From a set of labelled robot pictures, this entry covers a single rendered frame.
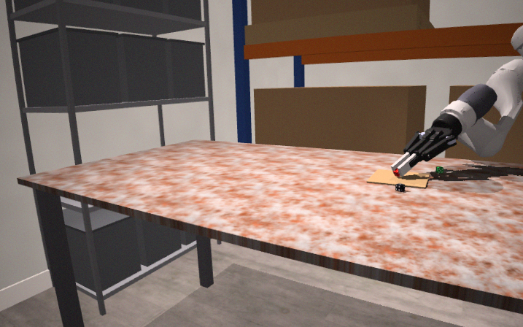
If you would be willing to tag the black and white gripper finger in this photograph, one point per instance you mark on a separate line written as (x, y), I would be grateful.
(431, 148)
(418, 141)

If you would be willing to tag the tan square mat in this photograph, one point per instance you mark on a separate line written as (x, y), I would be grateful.
(410, 179)

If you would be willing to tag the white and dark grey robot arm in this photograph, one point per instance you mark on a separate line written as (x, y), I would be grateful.
(485, 138)

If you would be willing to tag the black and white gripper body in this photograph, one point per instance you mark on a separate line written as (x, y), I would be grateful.
(449, 124)

